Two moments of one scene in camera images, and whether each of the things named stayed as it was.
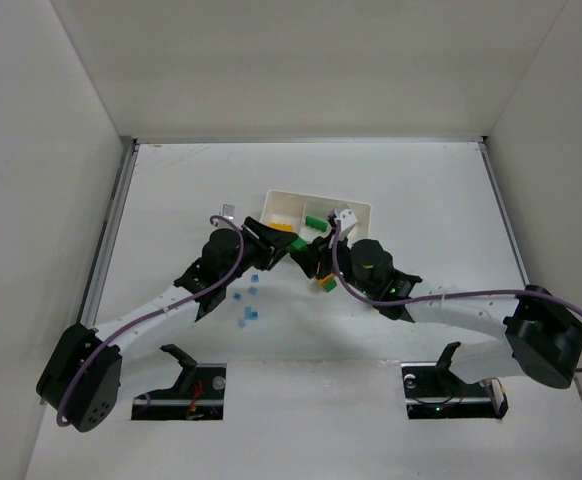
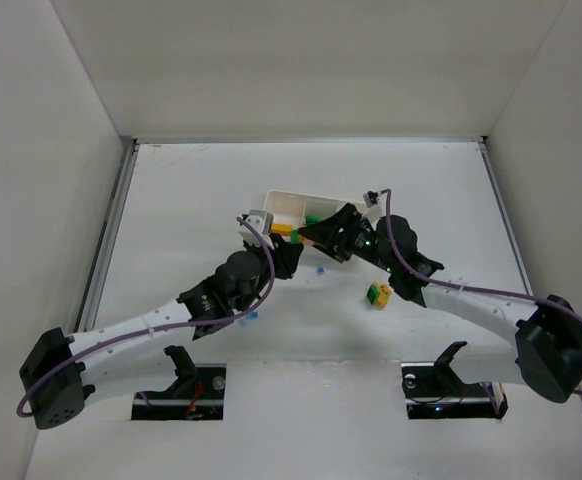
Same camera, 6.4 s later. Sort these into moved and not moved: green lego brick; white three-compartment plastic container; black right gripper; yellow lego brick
Moved: black right gripper
Not moved: white three-compartment plastic container; yellow lego brick; green lego brick
